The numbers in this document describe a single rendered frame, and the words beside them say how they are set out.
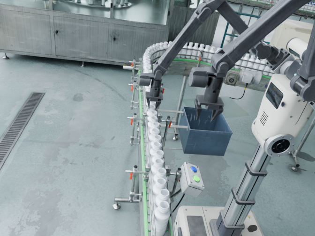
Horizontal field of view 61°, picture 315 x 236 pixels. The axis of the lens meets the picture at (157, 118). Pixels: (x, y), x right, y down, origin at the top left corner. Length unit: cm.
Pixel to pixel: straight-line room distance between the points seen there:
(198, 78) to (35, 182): 207
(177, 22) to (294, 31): 258
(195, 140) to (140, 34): 296
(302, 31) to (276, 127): 398
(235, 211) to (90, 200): 127
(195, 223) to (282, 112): 115
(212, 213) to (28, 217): 147
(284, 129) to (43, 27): 404
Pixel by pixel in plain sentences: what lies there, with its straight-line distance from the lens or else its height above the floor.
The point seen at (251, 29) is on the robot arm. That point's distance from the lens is 101.
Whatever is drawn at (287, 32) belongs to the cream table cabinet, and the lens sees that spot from 529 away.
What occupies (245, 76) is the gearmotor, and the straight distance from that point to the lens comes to 283.
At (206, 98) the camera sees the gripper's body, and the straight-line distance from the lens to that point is 105.
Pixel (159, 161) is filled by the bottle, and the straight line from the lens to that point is 123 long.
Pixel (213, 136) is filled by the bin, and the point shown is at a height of 91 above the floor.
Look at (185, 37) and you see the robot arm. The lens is 141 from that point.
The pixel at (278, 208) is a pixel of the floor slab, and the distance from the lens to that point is 299.
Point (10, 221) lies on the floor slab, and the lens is 252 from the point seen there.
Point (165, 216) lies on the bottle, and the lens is 106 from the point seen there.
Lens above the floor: 196
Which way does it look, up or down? 33 degrees down
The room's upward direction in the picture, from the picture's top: 10 degrees clockwise
